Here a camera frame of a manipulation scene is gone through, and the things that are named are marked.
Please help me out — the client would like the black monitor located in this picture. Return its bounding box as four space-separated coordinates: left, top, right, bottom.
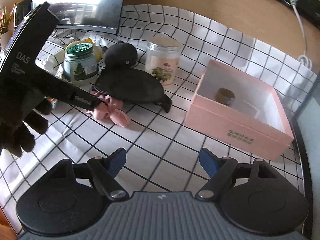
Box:
32 0 123 34

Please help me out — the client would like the green lid glass jar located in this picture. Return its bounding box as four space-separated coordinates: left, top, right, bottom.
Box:
63 42 99 81

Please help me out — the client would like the yellow round plush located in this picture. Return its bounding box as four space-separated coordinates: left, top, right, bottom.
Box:
65 38 103 62

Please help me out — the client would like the floral label clear jar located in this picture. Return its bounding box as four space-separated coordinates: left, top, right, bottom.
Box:
145 36 182 86

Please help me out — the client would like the pink cardboard box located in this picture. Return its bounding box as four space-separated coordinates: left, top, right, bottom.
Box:
184 60 293 161

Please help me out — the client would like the pink fabric bow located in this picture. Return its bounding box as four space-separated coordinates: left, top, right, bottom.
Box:
86 90 131 128

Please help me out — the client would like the white power cable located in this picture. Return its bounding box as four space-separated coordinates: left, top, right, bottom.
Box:
285 0 313 68

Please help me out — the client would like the black gloved hand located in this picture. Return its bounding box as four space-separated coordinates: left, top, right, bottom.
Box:
1 90 52 157

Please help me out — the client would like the black plush toy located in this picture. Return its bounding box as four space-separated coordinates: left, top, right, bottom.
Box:
102 41 138 69

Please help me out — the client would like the white grid tablecloth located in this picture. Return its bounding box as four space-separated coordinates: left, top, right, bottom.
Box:
1 4 317 235

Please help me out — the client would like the brown tape roll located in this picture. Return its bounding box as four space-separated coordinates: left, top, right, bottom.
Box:
215 88 235 106

